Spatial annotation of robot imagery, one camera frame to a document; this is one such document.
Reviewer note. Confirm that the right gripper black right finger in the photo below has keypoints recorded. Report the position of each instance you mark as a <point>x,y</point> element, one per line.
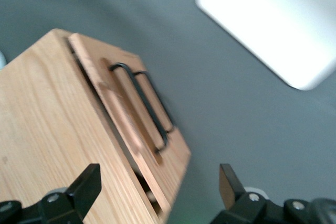
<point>246,208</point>

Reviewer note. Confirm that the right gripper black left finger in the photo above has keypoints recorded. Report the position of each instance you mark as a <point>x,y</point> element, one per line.
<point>78,197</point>

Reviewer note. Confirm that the wooden drawer cabinet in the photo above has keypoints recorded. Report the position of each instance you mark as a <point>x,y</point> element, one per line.
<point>52,116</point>

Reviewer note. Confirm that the wooden drawer front panel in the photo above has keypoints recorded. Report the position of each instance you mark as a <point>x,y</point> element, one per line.
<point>179,153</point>

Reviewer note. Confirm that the beige plastic tray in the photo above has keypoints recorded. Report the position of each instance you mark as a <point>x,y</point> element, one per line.
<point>275,24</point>

